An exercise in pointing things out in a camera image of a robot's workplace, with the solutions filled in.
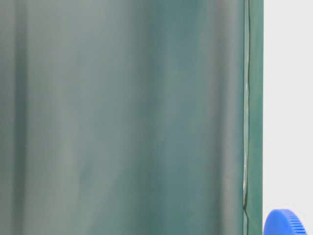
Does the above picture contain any blue gear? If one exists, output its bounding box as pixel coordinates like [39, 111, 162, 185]
[263, 209, 307, 235]

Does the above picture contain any green backdrop panel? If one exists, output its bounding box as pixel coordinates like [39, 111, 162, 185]
[0, 0, 264, 235]

